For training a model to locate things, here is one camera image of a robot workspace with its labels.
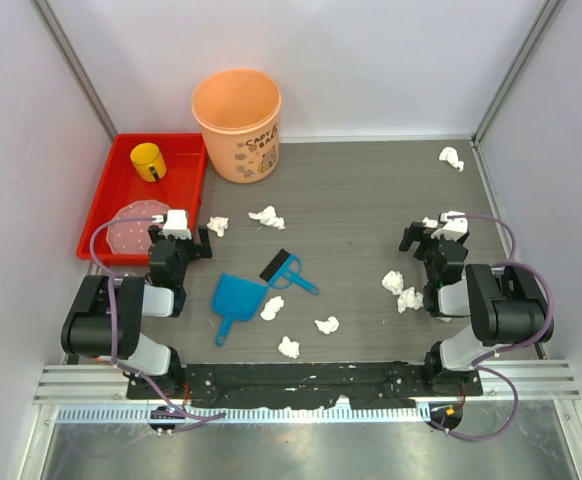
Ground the blue plastic dustpan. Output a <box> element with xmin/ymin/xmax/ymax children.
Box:
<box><xmin>212</xmin><ymin>273</ymin><xmax>268</xmax><ymax>347</ymax></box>

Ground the blue hand brush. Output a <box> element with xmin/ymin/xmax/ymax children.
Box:
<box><xmin>259</xmin><ymin>249</ymin><xmax>320</xmax><ymax>295</ymax></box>

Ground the orange plastic waste bin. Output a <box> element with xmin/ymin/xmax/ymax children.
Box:
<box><xmin>192</xmin><ymin>68</ymin><xmax>282</xmax><ymax>184</ymax></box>

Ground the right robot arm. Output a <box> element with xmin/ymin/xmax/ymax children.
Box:
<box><xmin>392</xmin><ymin>212</ymin><xmax>553</xmax><ymax>396</ymax></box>

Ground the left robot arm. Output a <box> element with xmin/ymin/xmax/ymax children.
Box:
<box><xmin>60</xmin><ymin>226</ymin><xmax>212</xmax><ymax>399</ymax></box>

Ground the pink dotted plate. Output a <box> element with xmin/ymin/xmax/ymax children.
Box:
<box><xmin>106</xmin><ymin>200</ymin><xmax>170</xmax><ymax>255</ymax></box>

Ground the paper scrap far right corner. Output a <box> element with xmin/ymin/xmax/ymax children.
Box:
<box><xmin>438</xmin><ymin>146</ymin><xmax>465</xmax><ymax>172</ymax></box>

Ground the red plastic tray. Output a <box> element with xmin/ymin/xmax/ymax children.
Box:
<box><xmin>76</xmin><ymin>133</ymin><xmax>207</xmax><ymax>260</ymax></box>

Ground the yellow mug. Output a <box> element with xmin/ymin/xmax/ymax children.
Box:
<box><xmin>130</xmin><ymin>143</ymin><xmax>167</xmax><ymax>183</ymax></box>

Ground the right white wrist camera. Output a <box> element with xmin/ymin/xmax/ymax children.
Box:
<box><xmin>431</xmin><ymin>211</ymin><xmax>469</xmax><ymax>241</ymax></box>

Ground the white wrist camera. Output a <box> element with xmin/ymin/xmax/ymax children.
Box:
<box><xmin>162</xmin><ymin>209</ymin><xmax>192</xmax><ymax>240</ymax></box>
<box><xmin>431</xmin><ymin>211</ymin><xmax>469</xmax><ymax>241</ymax></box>

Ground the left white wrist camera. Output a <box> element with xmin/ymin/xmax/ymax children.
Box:
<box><xmin>162</xmin><ymin>209</ymin><xmax>192</xmax><ymax>240</ymax></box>

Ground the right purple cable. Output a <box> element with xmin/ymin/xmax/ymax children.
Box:
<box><xmin>428</xmin><ymin>212</ymin><xmax>556</xmax><ymax>442</ymax></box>

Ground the purple cable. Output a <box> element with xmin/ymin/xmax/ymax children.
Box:
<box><xmin>89</xmin><ymin>214</ymin><xmax>227</xmax><ymax>434</ymax></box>
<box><xmin>428</xmin><ymin>212</ymin><xmax>556</xmax><ymax>442</ymax></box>

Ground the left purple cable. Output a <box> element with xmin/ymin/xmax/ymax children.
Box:
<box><xmin>89</xmin><ymin>214</ymin><xmax>227</xmax><ymax>434</ymax></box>

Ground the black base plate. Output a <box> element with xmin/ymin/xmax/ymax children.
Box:
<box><xmin>152</xmin><ymin>361</ymin><xmax>483</xmax><ymax>410</ymax></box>

